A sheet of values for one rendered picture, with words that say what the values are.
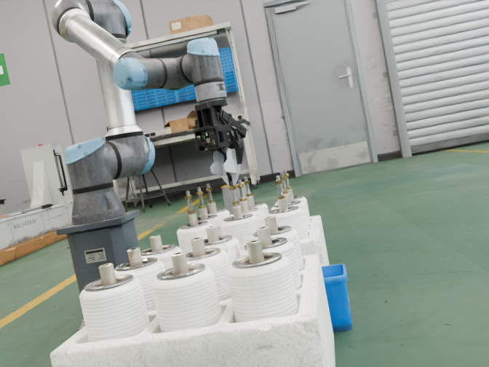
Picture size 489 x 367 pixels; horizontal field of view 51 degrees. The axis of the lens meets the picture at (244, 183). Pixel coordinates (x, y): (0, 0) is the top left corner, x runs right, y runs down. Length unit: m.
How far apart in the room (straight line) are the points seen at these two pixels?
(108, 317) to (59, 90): 6.23
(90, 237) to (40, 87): 5.65
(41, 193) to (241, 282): 4.07
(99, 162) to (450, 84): 5.42
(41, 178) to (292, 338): 4.20
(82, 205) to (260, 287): 0.86
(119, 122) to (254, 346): 1.00
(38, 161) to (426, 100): 4.29
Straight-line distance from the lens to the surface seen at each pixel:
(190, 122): 5.97
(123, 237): 1.48
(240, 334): 0.73
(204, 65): 1.27
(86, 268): 1.51
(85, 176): 1.50
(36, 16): 7.22
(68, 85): 6.91
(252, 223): 1.28
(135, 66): 1.26
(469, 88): 6.58
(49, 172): 4.84
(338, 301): 1.14
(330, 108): 6.31
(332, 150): 6.30
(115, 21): 1.63
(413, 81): 6.42
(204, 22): 6.13
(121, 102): 1.59
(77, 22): 1.49
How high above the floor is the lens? 0.41
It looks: 3 degrees down
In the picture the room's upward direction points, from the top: 11 degrees counter-clockwise
